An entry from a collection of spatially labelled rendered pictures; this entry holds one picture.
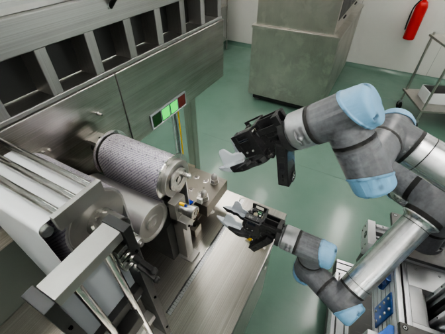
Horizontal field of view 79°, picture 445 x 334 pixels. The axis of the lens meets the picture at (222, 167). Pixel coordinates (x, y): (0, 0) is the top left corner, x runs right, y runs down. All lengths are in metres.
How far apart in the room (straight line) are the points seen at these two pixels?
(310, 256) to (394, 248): 0.21
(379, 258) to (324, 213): 1.61
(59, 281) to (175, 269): 0.62
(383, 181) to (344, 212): 2.00
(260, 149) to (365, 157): 0.19
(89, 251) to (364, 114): 0.47
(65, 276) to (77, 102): 0.58
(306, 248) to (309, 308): 1.21
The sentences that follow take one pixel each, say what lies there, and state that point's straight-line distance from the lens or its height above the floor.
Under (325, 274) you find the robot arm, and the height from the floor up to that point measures 1.05.
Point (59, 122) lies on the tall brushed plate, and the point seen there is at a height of 1.39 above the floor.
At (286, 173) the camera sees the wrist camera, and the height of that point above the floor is 1.42.
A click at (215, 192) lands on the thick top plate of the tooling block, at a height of 1.03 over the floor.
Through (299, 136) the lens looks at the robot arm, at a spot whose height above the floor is 1.53.
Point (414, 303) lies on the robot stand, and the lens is 1.38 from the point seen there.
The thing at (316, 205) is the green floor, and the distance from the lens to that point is 2.49.
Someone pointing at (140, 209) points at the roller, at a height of 1.23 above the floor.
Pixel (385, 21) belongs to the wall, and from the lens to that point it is 5.06.
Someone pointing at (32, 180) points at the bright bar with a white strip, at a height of 1.44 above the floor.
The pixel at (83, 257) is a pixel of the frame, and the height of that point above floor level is 1.44.
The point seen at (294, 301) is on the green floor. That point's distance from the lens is 2.00.
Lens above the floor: 1.82
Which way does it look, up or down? 43 degrees down
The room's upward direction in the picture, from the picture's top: straight up
